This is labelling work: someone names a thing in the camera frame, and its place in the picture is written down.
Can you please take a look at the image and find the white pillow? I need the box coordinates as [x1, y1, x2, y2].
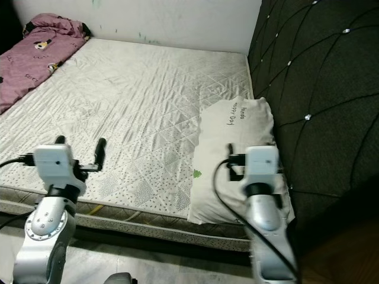
[187, 96, 295, 226]

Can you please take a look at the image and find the white quilted mattress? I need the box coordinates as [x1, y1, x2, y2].
[0, 37, 271, 253]

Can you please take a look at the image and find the pink cartoon blanket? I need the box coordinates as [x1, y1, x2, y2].
[0, 13, 94, 115]

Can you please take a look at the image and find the grey robot left leg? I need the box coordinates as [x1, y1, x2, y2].
[105, 272, 138, 284]

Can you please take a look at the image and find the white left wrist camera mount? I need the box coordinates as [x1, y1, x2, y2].
[33, 144, 78, 190]

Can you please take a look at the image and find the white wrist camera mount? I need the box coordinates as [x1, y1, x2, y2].
[245, 146, 281, 189]
[33, 144, 78, 190]

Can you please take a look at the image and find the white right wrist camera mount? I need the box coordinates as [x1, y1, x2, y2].
[245, 146, 281, 189]

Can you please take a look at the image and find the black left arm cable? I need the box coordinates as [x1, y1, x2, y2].
[0, 153, 36, 234]

